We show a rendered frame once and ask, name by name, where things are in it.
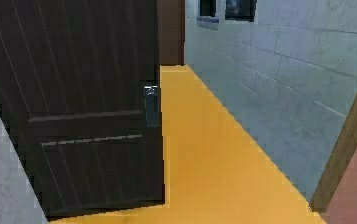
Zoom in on small dark framed picture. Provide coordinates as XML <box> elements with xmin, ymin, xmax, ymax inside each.
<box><xmin>196</xmin><ymin>0</ymin><xmax>220</xmax><ymax>24</ymax></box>

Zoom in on reddish brown wooden door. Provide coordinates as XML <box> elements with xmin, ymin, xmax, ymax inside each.
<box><xmin>309</xmin><ymin>64</ymin><xmax>357</xmax><ymax>224</ymax></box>

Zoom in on dark brown panelled room door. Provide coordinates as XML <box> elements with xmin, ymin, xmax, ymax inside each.
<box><xmin>0</xmin><ymin>0</ymin><xmax>166</xmax><ymax>218</ymax></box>

